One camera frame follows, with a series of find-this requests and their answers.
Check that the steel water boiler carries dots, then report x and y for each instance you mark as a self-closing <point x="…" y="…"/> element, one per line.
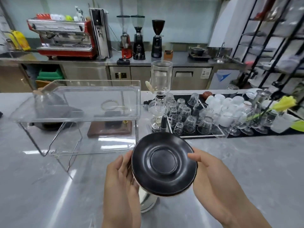
<point x="101" y="35"/>

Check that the cluster of clear stemmed glasses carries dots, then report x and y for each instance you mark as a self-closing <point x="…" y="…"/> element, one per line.
<point x="247" y="129"/>

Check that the steel gooseneck kettle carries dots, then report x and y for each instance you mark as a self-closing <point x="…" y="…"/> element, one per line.
<point x="50" y="104"/>

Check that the black grinder clear hopper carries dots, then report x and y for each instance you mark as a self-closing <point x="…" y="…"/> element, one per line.
<point x="139" y="47"/>

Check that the person's left forearm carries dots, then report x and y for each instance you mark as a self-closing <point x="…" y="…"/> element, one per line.
<point x="121" y="222"/>

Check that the clear acrylic two-tier shelf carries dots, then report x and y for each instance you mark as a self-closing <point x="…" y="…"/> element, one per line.
<point x="83" y="97"/>

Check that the white ceramic vase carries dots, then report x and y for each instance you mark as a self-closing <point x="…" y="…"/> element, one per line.
<point x="282" y="124"/>

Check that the white coffee cup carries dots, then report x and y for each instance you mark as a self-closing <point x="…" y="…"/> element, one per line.
<point x="148" y="203"/>

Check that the wooden crate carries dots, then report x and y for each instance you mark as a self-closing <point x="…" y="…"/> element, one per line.
<point x="42" y="84"/>

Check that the white-bordered black bar mat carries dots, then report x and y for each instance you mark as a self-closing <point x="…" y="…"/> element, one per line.
<point x="190" y="134"/>

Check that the red-brown clay teapot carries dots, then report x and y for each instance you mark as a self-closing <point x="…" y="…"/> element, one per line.
<point x="207" y="94"/>

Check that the steel sink faucet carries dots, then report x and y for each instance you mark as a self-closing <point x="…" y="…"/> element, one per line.
<point x="222" y="49"/>

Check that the yellow flower green stem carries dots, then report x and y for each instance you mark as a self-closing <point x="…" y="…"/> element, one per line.
<point x="285" y="103"/>

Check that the red coffee grinder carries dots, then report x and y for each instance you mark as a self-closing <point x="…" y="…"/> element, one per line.
<point x="126" y="53"/>

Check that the glass siphon coffee maker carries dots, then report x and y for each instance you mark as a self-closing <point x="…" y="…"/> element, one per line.
<point x="161" y="75"/>

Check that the wooden brass pour-over stand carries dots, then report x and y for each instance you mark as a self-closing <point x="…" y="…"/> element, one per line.
<point x="109" y="130"/>

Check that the person's right hand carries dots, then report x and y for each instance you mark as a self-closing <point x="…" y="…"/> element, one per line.
<point x="213" y="182"/>

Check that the cluster of clear glass tumblers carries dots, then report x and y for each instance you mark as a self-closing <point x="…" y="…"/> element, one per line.
<point x="190" y="123"/>

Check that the white appliance blue logo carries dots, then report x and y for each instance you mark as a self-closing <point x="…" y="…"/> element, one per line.
<point x="223" y="79"/>

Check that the red canister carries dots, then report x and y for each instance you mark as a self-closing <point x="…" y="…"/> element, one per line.
<point x="267" y="8"/>

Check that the black grinder dark hopper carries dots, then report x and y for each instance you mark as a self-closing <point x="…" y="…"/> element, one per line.
<point x="156" y="47"/>

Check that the stainless steel cabinet unit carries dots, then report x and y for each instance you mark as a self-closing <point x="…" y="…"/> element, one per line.
<point x="83" y="73"/>

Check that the bamboo stirring paddle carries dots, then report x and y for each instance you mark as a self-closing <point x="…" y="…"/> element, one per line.
<point x="149" y="87"/>

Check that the black cooking pot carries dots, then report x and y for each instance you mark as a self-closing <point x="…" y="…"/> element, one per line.
<point x="197" y="51"/>

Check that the long black bar mat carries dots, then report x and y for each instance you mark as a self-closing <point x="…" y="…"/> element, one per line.
<point x="261" y="134"/>

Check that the yellow plastic bottle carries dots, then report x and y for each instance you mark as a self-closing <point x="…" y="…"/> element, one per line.
<point x="21" y="40"/>

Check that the black tamping station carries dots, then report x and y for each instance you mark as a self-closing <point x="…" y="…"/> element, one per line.
<point x="123" y="61"/>

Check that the red espresso machine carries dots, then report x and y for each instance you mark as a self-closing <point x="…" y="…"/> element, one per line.
<point x="66" y="53"/>

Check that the black induction cooker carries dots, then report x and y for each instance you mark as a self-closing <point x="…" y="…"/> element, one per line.
<point x="199" y="58"/>

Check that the cluster of white ceramic cups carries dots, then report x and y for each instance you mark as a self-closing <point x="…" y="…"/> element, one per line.
<point x="225" y="102"/>

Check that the small wooden box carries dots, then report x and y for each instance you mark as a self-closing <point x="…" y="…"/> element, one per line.
<point x="168" y="55"/>

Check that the black saucer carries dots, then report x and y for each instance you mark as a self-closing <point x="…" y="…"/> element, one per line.
<point x="164" y="161"/>

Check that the person's left hand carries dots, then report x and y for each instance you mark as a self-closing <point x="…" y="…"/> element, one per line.
<point x="118" y="187"/>

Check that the large clear glass pitcher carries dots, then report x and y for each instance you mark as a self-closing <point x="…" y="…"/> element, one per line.
<point x="225" y="125"/>

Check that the small clear glass pitcher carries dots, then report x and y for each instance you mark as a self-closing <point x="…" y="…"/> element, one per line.
<point x="199" y="111"/>

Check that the large clear wine glass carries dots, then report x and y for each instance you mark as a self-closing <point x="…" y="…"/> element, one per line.
<point x="232" y="87"/>

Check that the glass pot steel lid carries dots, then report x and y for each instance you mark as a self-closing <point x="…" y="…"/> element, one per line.
<point x="262" y="98"/>

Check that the black metal storage rack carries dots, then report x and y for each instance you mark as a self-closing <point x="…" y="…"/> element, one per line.
<point x="280" y="58"/>

